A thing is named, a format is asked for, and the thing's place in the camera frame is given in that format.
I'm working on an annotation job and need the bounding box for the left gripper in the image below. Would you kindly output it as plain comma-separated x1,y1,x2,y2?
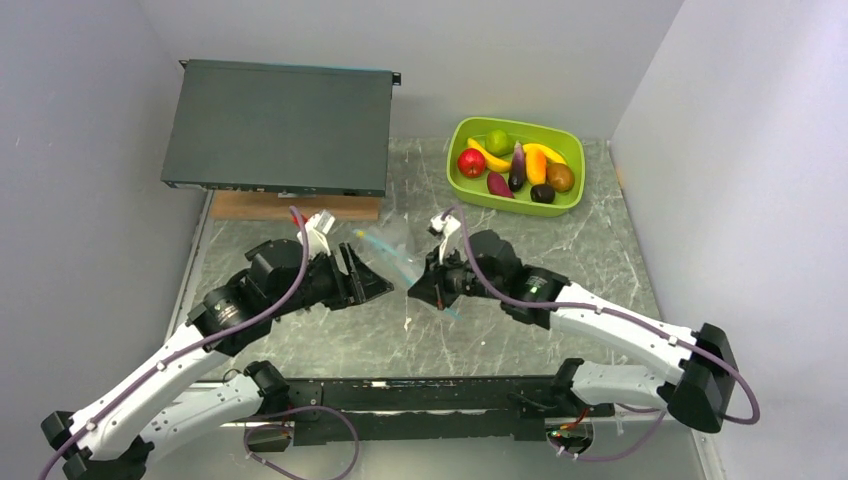
270,240,394,317

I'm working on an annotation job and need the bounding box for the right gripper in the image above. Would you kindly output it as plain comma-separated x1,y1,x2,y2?
408,242,505,310

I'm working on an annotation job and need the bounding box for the clear zip top bag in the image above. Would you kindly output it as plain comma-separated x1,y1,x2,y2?
352,214,425,300

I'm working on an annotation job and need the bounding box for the purple sweet potato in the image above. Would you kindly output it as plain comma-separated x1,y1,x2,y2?
486,171,514,199

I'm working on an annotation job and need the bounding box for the dark plum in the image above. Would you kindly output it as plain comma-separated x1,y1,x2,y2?
530,183,557,204

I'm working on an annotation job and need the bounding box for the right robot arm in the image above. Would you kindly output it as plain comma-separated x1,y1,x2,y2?
407,230,740,433

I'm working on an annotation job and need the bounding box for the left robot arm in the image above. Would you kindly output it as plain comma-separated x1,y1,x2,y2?
42,239,393,479

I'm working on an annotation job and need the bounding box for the green plastic bin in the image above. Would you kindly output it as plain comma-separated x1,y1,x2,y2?
446,117,586,217

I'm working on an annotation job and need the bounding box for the red apple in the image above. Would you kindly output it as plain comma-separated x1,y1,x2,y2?
457,148,487,178

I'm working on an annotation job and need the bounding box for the purple eggplant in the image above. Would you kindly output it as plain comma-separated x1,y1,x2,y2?
507,142,527,193

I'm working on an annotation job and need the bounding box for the wooden block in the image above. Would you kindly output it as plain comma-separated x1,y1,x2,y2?
209,192,382,223

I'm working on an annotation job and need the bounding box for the green lime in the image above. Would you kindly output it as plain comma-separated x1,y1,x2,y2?
484,129,514,157

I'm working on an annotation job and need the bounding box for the orange yellow mango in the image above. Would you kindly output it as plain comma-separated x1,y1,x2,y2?
525,147,547,185

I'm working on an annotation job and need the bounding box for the brown kiwi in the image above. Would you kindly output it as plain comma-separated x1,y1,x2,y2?
546,162,576,193

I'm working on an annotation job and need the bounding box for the yellow banana behind mango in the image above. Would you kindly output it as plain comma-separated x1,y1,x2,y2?
523,143,567,165

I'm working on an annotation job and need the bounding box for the dark grey rack box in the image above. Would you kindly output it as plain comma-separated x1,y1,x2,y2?
161,59,402,198

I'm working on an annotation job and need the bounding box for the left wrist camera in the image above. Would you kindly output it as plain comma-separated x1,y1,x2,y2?
292,209,335,258

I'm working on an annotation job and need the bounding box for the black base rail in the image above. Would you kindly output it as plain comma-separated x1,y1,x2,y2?
254,375,614,446

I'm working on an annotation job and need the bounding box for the aluminium frame rail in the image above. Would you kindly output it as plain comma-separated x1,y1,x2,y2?
105,376,723,480

